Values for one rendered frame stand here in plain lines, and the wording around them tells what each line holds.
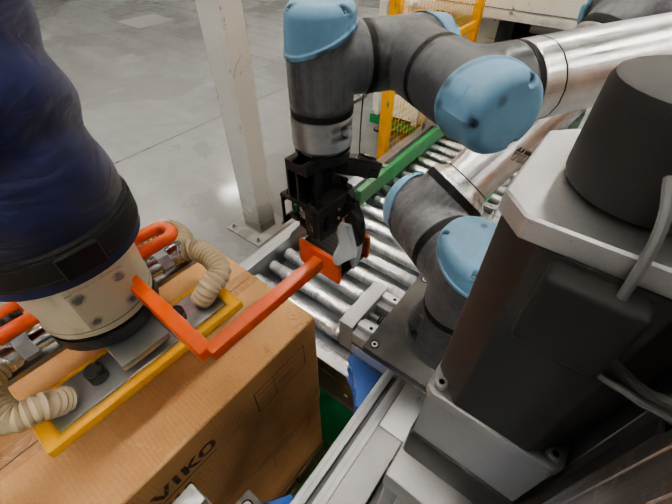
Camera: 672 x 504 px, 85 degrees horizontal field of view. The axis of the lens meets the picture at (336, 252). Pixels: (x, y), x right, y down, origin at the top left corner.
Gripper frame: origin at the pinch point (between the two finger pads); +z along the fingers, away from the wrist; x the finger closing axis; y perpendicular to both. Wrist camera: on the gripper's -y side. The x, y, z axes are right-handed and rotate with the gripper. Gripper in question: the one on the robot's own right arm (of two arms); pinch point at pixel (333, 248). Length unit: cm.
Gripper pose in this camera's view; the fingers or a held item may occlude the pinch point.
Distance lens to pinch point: 61.8
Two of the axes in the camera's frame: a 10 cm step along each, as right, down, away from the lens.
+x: 7.7, 4.5, -4.5
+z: 0.0, 7.1, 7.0
